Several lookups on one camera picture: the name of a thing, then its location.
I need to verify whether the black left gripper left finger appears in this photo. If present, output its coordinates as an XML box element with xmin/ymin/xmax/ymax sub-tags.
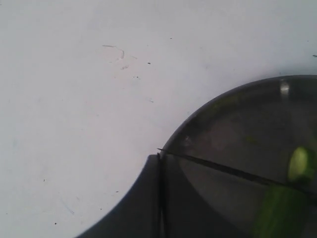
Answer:
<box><xmin>79</xmin><ymin>154</ymin><xmax>160</xmax><ymax>238</ymax></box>

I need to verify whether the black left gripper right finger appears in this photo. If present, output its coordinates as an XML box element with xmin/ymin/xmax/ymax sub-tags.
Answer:
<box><xmin>160</xmin><ymin>155</ymin><xmax>250</xmax><ymax>238</ymax></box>

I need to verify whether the black handled knife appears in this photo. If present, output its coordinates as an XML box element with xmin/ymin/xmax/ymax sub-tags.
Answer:
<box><xmin>158</xmin><ymin>148</ymin><xmax>317</xmax><ymax>199</ymax></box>

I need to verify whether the green chili pepper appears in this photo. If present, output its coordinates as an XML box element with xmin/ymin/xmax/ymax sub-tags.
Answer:
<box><xmin>252</xmin><ymin>185</ymin><xmax>317</xmax><ymax>238</ymax></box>

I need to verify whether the round steel plate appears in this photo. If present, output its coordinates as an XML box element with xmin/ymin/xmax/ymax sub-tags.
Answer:
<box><xmin>160</xmin><ymin>75</ymin><xmax>317</xmax><ymax>238</ymax></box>

